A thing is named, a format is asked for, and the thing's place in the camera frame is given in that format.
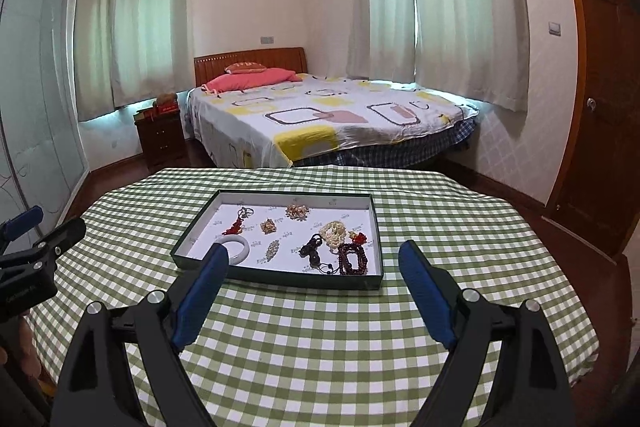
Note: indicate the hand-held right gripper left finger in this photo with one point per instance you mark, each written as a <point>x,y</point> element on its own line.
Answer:
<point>200,297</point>

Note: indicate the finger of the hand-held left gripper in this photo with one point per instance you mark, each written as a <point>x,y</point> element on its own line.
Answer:
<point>22,219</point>
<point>60,234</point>

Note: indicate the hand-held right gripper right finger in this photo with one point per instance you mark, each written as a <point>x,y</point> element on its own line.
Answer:
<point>427,292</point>

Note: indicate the red knot pendant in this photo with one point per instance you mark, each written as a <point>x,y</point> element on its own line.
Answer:
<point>235,225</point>

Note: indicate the silver leaf brooch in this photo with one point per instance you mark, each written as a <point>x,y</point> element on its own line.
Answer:
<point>273,250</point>

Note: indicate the red flower ornament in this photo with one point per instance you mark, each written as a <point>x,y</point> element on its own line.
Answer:
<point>358,238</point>

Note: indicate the gold brooch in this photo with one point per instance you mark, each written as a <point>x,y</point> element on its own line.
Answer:
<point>268,226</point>

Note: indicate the green tray with white lining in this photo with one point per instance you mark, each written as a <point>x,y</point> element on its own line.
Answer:
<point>295,237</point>

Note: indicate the gold bead cluster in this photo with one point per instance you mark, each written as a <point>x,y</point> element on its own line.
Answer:
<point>297,212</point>

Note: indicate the person's left hand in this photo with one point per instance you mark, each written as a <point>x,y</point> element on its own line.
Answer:
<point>25,342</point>

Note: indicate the white jade bangle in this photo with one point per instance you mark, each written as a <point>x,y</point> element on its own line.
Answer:
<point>234,238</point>

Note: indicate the frosted glass wardrobe door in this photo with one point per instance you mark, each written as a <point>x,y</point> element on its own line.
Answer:
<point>35,107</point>

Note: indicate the green checked tablecloth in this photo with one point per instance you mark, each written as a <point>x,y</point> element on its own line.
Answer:
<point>325,357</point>

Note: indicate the dark wooden nightstand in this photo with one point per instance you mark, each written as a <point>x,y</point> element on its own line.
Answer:
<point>160,139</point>

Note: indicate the red box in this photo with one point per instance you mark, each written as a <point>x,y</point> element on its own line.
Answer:
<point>165,108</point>

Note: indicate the bed with patterned sheet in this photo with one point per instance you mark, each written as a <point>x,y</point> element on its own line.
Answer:
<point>325,122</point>

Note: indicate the brown wooden door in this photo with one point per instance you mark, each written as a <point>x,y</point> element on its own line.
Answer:
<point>595,157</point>

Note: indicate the pink pillow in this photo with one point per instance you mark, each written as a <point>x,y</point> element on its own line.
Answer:
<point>245,80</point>

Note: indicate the red cushion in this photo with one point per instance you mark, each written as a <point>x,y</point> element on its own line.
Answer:
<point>245,67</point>

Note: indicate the wide white curtain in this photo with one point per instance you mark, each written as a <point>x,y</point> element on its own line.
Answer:
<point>470,7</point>
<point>160,12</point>

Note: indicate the wooden headboard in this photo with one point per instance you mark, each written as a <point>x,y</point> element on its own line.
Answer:
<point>250,57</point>

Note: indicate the white wall switch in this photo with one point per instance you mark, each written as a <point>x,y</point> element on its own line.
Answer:
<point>553,27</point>

